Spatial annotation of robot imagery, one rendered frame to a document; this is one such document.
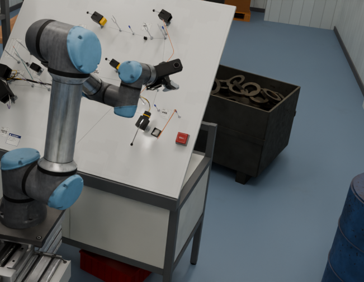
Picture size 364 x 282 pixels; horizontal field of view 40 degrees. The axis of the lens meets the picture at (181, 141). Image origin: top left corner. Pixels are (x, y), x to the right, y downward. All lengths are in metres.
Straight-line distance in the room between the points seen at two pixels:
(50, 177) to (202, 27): 1.39
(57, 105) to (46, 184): 0.23
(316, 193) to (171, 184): 2.18
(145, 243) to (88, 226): 0.33
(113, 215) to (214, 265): 1.00
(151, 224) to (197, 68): 0.81
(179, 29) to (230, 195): 1.82
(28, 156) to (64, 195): 0.18
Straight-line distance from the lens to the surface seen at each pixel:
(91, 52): 1.40
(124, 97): 1.71
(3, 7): 3.01
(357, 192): 2.87
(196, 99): 2.46
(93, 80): 1.71
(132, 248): 2.67
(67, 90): 1.42
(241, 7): 9.82
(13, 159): 1.58
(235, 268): 3.37
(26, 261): 1.66
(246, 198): 4.06
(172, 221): 2.47
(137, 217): 2.54
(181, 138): 2.37
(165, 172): 2.39
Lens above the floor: 2.17
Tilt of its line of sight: 27 degrees down
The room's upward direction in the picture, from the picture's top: 6 degrees clockwise
